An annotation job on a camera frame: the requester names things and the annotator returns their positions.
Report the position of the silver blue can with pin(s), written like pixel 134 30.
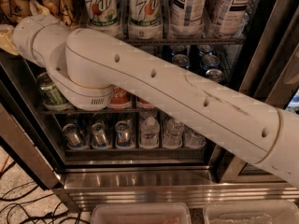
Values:
pixel 99 139
pixel 123 135
pixel 72 135

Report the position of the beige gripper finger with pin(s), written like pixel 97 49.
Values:
pixel 37 9
pixel 6 42

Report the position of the right clear plastic bin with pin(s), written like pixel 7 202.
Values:
pixel 252 212

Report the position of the right 7UP can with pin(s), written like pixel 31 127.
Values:
pixel 145 19

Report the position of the left 7UP can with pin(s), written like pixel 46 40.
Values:
pixel 104 16

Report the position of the left water bottle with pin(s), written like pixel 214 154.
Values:
pixel 150 129

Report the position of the coca-cola can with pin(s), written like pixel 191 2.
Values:
pixel 120 99
pixel 143 104

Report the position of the teas tea bottle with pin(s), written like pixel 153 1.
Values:
pixel 186 18
pixel 226 17

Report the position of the front left green can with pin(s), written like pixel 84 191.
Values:
pixel 49 90

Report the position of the glass fridge door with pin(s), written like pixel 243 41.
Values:
pixel 266 64

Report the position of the top wire shelf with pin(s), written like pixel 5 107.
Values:
pixel 187 41

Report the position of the front right Pepsi can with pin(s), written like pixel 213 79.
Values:
pixel 215 75

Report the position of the front left Coca-Cola can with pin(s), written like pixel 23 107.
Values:
pixel 120 99

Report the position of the clear plastic bin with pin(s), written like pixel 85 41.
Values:
pixel 141 213
pixel 252 212

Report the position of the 7up can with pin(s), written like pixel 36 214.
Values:
pixel 104 16
pixel 145 19

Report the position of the left clear plastic bin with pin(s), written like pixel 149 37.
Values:
pixel 141 213

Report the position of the left silver blue can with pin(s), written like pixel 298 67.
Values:
pixel 72 135

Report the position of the right silver blue can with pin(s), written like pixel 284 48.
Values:
pixel 123 135

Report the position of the front right Coca-Cola can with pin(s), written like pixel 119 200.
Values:
pixel 143 104

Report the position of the orange lacroix can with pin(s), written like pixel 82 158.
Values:
pixel 63 10
pixel 14 11

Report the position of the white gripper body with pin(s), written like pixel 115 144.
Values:
pixel 21 36

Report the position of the water bottle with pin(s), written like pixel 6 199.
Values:
pixel 150 129
pixel 194 140
pixel 173 131

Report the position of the middle silver blue can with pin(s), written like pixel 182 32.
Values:
pixel 99 139

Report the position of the steel fridge cabinet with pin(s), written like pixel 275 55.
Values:
pixel 85 177

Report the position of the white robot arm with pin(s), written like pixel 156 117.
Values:
pixel 86 65

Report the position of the right Teas Tea bottle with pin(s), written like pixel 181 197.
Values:
pixel 226 17

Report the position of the right water bottle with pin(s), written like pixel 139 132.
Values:
pixel 194 140

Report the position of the middle water bottle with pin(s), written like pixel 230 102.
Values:
pixel 173 131

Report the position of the left Teas Tea bottle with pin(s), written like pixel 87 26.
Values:
pixel 186 18

